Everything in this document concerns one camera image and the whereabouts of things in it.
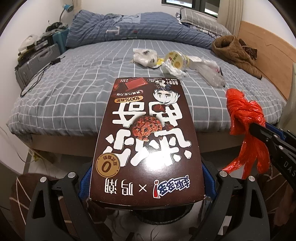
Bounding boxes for grey checked bed sheet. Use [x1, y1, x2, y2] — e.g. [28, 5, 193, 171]
[7, 40, 285, 136]

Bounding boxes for black charger with cable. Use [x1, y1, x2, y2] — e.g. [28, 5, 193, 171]
[20, 57, 65, 98]

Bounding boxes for dark framed window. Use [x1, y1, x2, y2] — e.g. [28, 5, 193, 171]
[162, 0, 220, 18]

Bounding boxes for grey suitcase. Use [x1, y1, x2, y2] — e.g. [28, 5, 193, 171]
[15, 43, 60, 90]

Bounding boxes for white device on suitcase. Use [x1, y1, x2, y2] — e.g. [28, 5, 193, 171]
[18, 34, 39, 53]

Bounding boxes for clear plastic bag red print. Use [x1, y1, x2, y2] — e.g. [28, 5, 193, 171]
[202, 58, 221, 73]

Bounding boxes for beige curtain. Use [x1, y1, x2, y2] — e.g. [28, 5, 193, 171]
[217, 0, 243, 37]

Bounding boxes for yellow yogurt cup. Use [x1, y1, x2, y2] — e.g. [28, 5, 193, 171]
[164, 50, 190, 71]

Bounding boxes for white tissue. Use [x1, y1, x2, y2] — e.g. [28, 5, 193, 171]
[161, 59, 188, 79]

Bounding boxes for clear bubble wrap roll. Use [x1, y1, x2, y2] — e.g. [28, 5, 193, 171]
[196, 64, 226, 88]

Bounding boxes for black trash bin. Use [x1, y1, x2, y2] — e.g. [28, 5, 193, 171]
[112, 204, 194, 225]

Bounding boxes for yellow snack wrapper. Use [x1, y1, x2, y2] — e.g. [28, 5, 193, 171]
[155, 58, 164, 68]

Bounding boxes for teal plastic stool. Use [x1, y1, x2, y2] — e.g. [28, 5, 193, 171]
[52, 28, 69, 54]

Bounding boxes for blue desk lamp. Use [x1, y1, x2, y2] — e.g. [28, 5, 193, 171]
[59, 4, 74, 22]

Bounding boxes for clear bag with mask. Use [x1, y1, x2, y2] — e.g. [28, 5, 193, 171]
[132, 48, 159, 68]

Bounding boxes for blue striped duvet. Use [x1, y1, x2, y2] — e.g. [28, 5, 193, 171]
[66, 10, 214, 49]

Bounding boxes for grey checked pillow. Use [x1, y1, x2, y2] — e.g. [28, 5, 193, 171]
[176, 8, 232, 39]

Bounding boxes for white cardboard box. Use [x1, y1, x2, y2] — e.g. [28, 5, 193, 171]
[187, 55, 204, 69]

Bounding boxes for orange plastic bag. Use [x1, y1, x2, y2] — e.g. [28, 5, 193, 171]
[223, 88, 270, 179]

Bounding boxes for person's brown patterned trousers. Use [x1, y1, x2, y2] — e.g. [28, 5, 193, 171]
[9, 172, 70, 235]

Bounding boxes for brown cookie box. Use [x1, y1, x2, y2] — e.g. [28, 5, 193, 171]
[89, 77, 205, 209]

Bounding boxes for brown fleece jacket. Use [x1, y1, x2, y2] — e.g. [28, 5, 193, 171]
[212, 35, 262, 80]

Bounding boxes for wooden headboard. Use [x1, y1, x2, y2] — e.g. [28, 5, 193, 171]
[238, 21, 295, 99]

